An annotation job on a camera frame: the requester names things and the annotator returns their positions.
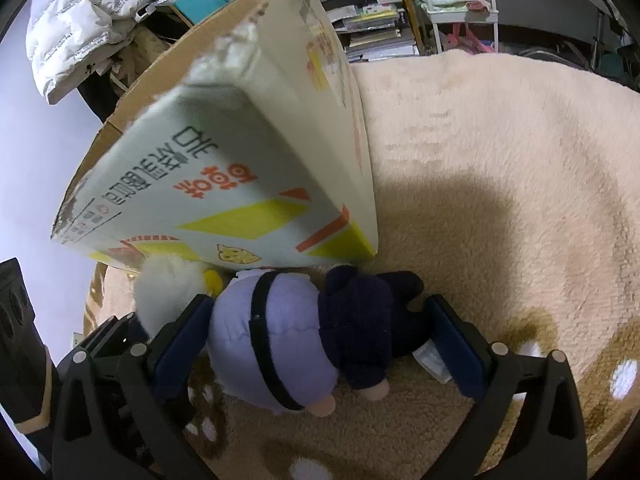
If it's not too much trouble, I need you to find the cardboard box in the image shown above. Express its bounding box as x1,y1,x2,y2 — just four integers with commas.
51,0,378,270

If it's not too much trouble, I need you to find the beige patterned blanket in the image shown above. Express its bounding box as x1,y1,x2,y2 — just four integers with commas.
81,48,640,480

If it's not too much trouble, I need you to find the wooden bookshelf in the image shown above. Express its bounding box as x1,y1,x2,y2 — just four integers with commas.
121,0,426,64

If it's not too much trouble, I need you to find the white puffer jacket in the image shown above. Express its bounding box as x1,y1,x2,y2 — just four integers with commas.
25,0,150,105

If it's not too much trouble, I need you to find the beige trench coat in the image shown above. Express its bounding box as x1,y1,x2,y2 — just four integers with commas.
110,25,171,96

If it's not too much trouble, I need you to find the white rolling cart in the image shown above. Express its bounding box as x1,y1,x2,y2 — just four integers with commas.
418,0,499,54

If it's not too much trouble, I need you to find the white purple doll plush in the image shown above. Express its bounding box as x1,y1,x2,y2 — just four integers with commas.
134,255,425,417

